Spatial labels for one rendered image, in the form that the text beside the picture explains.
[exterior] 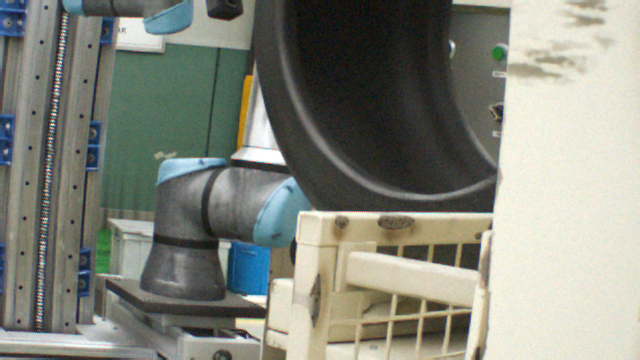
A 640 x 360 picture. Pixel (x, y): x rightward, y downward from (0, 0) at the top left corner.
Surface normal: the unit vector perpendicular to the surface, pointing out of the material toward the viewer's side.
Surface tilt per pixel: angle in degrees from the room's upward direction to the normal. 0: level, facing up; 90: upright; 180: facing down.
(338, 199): 100
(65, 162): 90
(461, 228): 90
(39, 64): 90
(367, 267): 90
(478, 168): 81
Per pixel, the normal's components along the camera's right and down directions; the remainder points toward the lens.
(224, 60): 0.44, 0.09
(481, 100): -0.68, -0.03
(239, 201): -0.47, -0.12
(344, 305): 0.73, 0.11
